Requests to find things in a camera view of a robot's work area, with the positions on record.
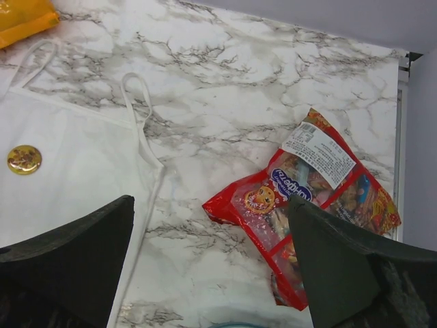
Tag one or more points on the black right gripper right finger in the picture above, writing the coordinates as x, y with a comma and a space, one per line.
355, 278

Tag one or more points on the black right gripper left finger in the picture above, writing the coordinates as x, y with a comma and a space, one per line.
68, 277

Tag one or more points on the white camisole garment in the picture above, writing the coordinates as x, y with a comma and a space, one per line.
89, 159

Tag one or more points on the round gold brooch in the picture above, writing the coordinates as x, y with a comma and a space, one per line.
24, 159

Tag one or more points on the red candy bag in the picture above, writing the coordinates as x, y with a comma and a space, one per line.
314, 163

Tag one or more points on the orange snack bag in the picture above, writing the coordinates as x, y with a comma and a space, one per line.
21, 19

